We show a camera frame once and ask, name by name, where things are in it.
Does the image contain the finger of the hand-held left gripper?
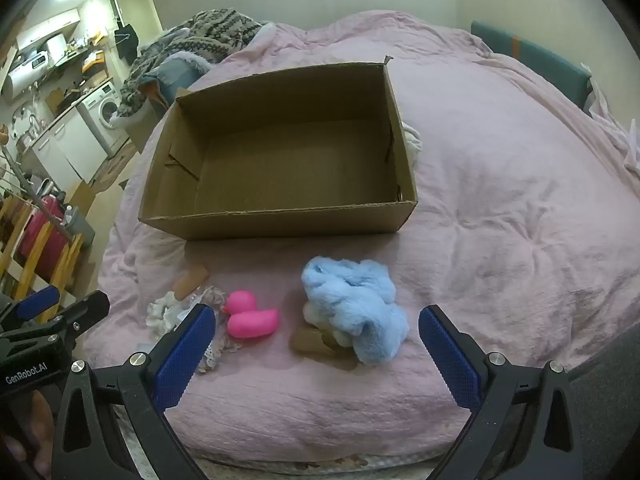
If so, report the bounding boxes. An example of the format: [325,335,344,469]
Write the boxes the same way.
[10,290,111,356]
[0,285,61,331]

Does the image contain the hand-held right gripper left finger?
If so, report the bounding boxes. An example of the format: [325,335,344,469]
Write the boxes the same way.
[52,302,218,480]

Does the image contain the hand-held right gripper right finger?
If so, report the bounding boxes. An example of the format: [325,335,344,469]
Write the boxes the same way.
[417,304,586,480]

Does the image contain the beige lace scrunchie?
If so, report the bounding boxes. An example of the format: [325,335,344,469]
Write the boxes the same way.
[192,285,238,373]

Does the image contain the white ruffled scrunchie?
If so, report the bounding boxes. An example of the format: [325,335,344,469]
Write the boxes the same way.
[146,291,193,336]

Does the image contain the pink rubber duck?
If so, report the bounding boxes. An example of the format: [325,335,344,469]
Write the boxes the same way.
[222,290,281,338]

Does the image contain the tan foam cylinder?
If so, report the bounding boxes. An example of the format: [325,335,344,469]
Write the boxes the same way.
[174,266,210,298]

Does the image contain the light blue fluffy cloth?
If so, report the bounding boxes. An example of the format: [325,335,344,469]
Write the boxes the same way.
[301,256,410,365]

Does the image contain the brown cardboard box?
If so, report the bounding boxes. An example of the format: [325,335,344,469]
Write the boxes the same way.
[137,57,418,241]

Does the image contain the person's left hand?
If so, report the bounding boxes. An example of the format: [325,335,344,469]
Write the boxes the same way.
[0,392,57,478]

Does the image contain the yellow wooden rack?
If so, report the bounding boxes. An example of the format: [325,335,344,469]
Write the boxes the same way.
[0,192,86,321]

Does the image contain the red suitcase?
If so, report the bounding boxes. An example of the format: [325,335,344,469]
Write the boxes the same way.
[17,195,68,281]

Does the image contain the grey bin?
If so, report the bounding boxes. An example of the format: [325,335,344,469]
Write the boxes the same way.
[62,205,96,248]

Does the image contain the pink blanket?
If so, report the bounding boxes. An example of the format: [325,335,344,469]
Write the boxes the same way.
[80,10,640,466]

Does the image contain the white kitchen cabinets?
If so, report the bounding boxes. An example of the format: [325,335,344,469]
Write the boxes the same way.
[22,105,108,186]

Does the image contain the white washing machine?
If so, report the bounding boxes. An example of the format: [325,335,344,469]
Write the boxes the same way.
[80,82,123,156]

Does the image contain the white crumpled cloth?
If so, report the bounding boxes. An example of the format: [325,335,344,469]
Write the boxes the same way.
[402,122,425,166]

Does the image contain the white water heater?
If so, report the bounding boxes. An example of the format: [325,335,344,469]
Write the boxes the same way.
[0,55,51,98]

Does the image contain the blue fleece-lined denim jacket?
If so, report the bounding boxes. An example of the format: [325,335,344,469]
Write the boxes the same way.
[135,50,211,98]

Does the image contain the black hanging garment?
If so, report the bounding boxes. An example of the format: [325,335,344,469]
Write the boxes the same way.
[114,24,140,63]

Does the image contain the white striped cloth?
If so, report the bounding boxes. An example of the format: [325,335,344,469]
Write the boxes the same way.
[582,77,640,171]

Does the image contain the patterned knit blanket pile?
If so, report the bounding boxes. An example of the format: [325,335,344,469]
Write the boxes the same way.
[117,7,273,116]

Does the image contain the teal headboard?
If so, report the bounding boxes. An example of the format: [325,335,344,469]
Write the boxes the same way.
[470,21,593,108]

